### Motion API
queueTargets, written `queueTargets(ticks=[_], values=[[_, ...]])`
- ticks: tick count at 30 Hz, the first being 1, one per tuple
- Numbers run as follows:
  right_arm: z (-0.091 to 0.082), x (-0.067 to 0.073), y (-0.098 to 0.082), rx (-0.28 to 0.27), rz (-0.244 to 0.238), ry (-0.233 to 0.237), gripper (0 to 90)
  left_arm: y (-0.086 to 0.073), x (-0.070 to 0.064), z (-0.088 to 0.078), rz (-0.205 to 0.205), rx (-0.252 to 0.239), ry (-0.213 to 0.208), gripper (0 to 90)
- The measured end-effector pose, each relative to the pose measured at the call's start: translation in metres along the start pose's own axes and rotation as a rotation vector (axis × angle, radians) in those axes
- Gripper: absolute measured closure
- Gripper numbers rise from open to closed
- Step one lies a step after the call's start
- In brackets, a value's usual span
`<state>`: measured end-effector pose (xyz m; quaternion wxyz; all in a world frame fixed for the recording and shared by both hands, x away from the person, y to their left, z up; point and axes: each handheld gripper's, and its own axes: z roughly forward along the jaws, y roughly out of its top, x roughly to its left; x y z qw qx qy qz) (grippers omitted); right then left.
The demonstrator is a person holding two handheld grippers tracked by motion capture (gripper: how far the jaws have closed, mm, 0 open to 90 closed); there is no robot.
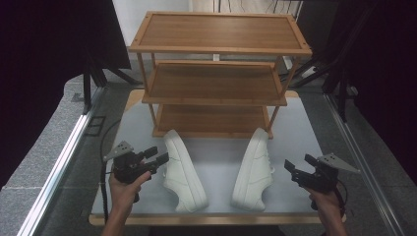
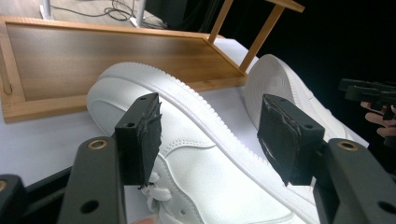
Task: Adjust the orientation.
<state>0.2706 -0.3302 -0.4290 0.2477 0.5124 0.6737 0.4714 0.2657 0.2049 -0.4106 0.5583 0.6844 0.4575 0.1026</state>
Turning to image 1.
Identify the person's left hand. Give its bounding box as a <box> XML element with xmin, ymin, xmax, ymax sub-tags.
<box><xmin>108</xmin><ymin>170</ymin><xmax>152</xmax><ymax>214</ymax></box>

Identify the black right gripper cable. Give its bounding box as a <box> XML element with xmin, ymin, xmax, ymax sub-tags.
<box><xmin>333</xmin><ymin>179</ymin><xmax>348</xmax><ymax>218</ymax></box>

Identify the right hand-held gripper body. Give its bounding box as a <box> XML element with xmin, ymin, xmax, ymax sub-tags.
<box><xmin>291</xmin><ymin>152</ymin><xmax>361</xmax><ymax>194</ymax></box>

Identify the white sneaker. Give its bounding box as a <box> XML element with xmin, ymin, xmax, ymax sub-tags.
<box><xmin>162</xmin><ymin>129</ymin><xmax>209</xmax><ymax>213</ymax></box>
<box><xmin>230</xmin><ymin>127</ymin><xmax>275</xmax><ymax>212</ymax></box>

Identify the three-tier wooden shoe rack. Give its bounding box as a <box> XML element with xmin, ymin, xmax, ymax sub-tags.
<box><xmin>127</xmin><ymin>10</ymin><xmax>313</xmax><ymax>140</ymax></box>

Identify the person's right hand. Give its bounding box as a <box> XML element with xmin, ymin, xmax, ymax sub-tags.
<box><xmin>304</xmin><ymin>186</ymin><xmax>346</xmax><ymax>224</ymax></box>

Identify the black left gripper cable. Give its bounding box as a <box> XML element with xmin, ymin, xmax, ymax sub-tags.
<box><xmin>99</xmin><ymin>161</ymin><xmax>114</xmax><ymax>224</ymax></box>

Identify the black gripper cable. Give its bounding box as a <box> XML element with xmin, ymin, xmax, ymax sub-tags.
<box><xmin>99</xmin><ymin>161</ymin><xmax>114</xmax><ymax>224</ymax></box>
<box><xmin>333</xmin><ymin>179</ymin><xmax>348</xmax><ymax>218</ymax></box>

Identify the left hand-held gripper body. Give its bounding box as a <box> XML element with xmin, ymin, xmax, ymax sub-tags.
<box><xmin>103</xmin><ymin>141</ymin><xmax>158</xmax><ymax>185</ymax></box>

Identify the thin black floor cable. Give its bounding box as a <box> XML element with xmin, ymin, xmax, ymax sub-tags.
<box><xmin>99</xmin><ymin>118</ymin><xmax>123</xmax><ymax>164</ymax></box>

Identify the silver metal floor rail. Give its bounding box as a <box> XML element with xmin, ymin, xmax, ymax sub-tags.
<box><xmin>324</xmin><ymin>92</ymin><xmax>407</xmax><ymax>236</ymax></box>
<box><xmin>17</xmin><ymin>87</ymin><xmax>106</xmax><ymax>236</ymax></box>

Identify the dark floor outlet plate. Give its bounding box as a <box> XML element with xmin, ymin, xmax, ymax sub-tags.
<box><xmin>85</xmin><ymin>115</ymin><xmax>107</xmax><ymax>138</ymax></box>

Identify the black tripod stand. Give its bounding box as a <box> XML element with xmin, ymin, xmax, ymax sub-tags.
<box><xmin>82</xmin><ymin>48</ymin><xmax>143</xmax><ymax>115</ymax></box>

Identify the dark curtain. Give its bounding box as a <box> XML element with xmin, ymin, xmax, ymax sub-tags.
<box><xmin>0</xmin><ymin>0</ymin><xmax>132</xmax><ymax>190</ymax></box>
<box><xmin>323</xmin><ymin>0</ymin><xmax>417</xmax><ymax>186</ymax></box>

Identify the black metal stand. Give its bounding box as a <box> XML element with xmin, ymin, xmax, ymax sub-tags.
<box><xmin>291</xmin><ymin>0</ymin><xmax>363</xmax><ymax>123</ymax></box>

